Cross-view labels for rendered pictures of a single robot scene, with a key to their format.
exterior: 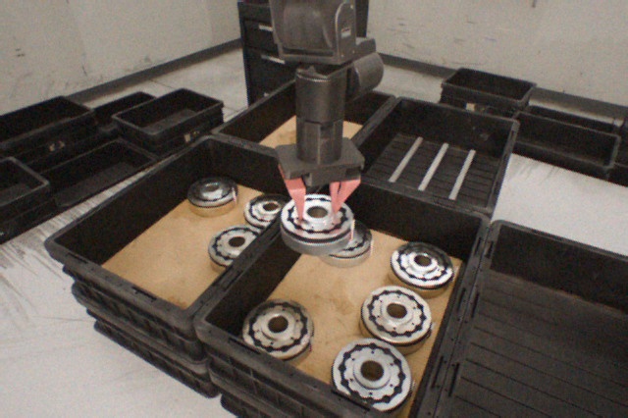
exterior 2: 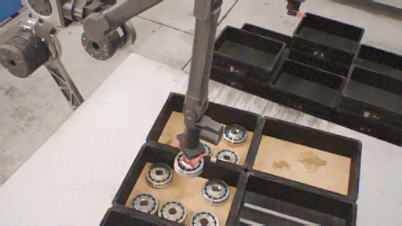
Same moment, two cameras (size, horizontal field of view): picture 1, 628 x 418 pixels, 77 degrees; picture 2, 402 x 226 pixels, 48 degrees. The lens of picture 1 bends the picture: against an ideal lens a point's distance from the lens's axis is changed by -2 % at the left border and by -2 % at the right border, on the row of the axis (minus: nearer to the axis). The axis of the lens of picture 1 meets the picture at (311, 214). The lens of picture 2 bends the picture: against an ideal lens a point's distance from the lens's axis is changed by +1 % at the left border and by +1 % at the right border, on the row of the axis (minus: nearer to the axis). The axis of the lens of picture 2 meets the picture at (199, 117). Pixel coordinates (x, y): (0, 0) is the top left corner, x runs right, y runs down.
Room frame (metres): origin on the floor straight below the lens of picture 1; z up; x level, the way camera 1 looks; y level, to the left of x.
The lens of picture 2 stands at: (0.21, -0.97, 2.24)
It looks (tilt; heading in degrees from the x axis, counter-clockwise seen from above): 46 degrees down; 75
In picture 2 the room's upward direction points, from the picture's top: 5 degrees clockwise
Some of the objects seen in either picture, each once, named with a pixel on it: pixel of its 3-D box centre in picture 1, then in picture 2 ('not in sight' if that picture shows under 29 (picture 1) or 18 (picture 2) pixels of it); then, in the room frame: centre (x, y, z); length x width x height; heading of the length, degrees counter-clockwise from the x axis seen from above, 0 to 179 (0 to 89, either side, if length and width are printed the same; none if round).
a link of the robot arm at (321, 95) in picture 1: (323, 90); (194, 127); (0.44, -0.01, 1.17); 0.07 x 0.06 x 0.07; 144
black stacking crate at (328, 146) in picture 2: (311, 135); (302, 165); (0.89, 0.00, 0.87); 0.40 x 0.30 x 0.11; 151
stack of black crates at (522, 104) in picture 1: (477, 124); not in sight; (1.96, -0.90, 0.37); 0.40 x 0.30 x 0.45; 54
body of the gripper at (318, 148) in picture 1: (319, 139); (191, 139); (0.44, -0.01, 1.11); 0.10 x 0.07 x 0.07; 106
